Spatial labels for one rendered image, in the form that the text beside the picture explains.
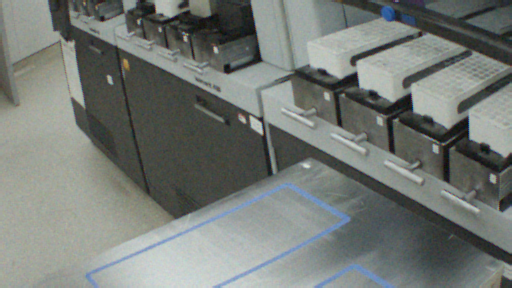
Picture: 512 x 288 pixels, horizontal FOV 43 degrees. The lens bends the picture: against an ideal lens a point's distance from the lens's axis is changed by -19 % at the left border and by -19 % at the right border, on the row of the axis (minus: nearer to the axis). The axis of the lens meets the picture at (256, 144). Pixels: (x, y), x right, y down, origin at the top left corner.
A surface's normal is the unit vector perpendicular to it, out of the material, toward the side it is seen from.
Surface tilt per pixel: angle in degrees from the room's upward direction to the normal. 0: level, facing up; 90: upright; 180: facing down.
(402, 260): 0
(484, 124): 90
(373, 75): 90
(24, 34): 90
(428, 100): 90
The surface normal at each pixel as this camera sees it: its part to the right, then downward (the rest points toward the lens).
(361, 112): -0.82, 0.37
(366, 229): -0.16, -0.88
